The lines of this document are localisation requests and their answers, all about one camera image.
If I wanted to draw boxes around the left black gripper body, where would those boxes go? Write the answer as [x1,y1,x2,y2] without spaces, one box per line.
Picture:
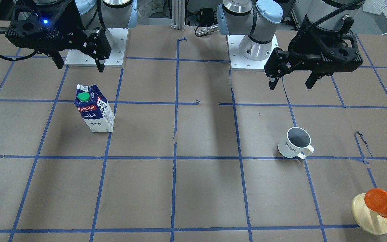
[264,16,363,79]

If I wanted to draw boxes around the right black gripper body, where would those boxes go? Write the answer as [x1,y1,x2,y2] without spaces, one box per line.
[5,0,104,57]

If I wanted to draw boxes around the blue white milk carton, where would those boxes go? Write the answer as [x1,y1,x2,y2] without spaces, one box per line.
[74,84,114,133]

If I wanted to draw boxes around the white mug dark interior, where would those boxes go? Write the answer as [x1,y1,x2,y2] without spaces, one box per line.
[277,127,315,159]

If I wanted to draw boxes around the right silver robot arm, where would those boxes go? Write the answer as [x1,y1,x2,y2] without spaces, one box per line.
[4,0,140,72]

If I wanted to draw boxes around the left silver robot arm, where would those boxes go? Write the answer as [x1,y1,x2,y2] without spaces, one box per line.
[217,0,364,90]

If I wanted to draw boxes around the orange mug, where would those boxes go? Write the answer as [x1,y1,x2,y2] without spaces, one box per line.
[364,188,387,219]

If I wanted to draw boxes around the wooden mug tree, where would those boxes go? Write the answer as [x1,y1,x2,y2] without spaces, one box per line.
[351,193,387,236]

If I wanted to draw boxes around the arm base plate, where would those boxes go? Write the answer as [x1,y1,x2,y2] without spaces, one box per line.
[227,34,278,72]
[65,28,128,68]

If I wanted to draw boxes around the aluminium frame post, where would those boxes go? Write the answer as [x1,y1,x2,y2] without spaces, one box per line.
[171,0,186,32]

